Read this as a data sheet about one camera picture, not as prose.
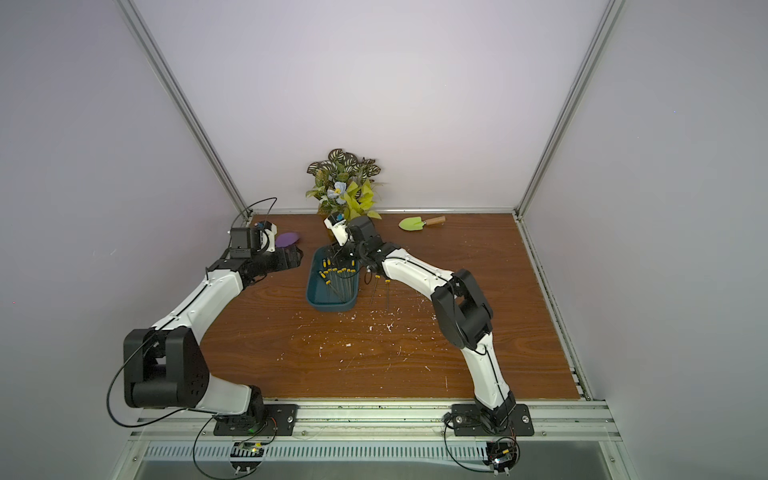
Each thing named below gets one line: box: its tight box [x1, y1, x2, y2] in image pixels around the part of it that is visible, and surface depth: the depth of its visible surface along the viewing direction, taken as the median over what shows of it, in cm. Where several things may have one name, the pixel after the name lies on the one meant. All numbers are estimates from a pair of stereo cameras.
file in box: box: [319, 257, 340, 298], surface depth 103 cm
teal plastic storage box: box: [306, 245, 360, 311], surface depth 99 cm
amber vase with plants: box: [306, 149, 382, 241], surface depth 102 cm
